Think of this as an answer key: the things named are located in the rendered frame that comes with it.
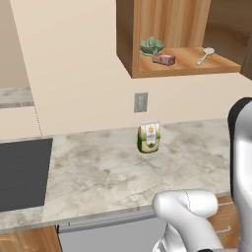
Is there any reddish brown bar soap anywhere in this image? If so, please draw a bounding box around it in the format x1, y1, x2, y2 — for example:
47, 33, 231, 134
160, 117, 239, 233
152, 53, 176, 66

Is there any white dish brush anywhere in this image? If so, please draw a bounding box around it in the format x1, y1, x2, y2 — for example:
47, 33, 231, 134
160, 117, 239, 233
196, 47, 216, 66

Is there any wooden cabinet door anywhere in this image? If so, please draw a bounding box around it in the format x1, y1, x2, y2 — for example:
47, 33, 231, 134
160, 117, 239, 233
239, 36, 252, 82

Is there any wooden drawer cabinet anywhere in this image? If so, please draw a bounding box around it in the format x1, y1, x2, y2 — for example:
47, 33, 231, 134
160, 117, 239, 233
207, 195, 240, 250

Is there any wooden base cabinet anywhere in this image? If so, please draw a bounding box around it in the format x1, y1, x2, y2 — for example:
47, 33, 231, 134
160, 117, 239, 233
0, 224, 63, 252

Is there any green and white food bag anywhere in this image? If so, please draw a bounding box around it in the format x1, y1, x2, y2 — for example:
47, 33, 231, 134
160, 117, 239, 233
137, 121, 161, 155

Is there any green citrus juicer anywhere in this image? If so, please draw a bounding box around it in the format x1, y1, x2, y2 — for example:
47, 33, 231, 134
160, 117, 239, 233
140, 35, 166, 57

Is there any grey dishwasher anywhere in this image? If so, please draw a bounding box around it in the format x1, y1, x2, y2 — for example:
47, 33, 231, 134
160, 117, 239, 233
56, 210, 168, 252

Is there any black hob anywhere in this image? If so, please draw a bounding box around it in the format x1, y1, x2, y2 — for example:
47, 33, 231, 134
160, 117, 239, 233
0, 138, 54, 214

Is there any grey wall outlet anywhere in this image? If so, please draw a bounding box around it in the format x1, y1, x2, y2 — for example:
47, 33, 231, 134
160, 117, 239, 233
133, 92, 149, 114

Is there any open wooden wall cabinet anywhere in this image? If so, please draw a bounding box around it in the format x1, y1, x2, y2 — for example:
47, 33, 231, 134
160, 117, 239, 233
115, 0, 242, 80

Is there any silver drawer handle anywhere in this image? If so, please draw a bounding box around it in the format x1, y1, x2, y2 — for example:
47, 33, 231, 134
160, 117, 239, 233
216, 225, 231, 234

